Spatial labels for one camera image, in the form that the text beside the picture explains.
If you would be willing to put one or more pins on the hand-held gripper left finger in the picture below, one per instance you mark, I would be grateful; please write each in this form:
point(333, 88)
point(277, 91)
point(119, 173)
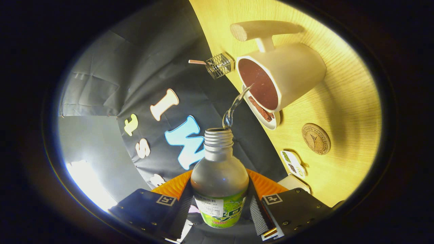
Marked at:
point(181, 217)

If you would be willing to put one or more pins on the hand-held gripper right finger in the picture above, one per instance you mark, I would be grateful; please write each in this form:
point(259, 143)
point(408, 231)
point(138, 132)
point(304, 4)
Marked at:
point(257, 213)

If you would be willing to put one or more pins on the silver bottle with green label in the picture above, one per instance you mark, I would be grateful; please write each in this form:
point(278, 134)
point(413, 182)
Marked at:
point(218, 176)

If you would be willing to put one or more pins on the round wooden coaster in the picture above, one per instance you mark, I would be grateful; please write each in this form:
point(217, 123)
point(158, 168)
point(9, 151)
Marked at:
point(316, 139)

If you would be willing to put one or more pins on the clear juice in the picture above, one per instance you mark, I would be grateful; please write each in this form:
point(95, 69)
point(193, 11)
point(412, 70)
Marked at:
point(232, 110)

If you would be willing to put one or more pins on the white toaster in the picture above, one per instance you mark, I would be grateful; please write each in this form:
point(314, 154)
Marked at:
point(293, 183)

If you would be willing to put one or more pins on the white divided dish with beans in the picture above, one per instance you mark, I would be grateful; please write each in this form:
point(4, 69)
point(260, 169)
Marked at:
point(294, 164)

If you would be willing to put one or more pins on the white oval plate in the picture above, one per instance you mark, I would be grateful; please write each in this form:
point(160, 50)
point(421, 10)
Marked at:
point(269, 124)

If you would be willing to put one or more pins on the brown meat piece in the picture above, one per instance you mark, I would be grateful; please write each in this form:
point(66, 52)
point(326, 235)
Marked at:
point(261, 109)

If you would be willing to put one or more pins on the light wooden table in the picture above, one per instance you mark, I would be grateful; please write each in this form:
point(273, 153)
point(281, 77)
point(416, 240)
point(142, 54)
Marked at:
point(352, 101)

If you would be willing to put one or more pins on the striped straw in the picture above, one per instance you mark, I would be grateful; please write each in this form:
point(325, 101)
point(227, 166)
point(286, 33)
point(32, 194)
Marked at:
point(197, 62)

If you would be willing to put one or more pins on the black backdrop cloth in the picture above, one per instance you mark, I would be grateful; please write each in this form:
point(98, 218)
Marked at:
point(135, 67)

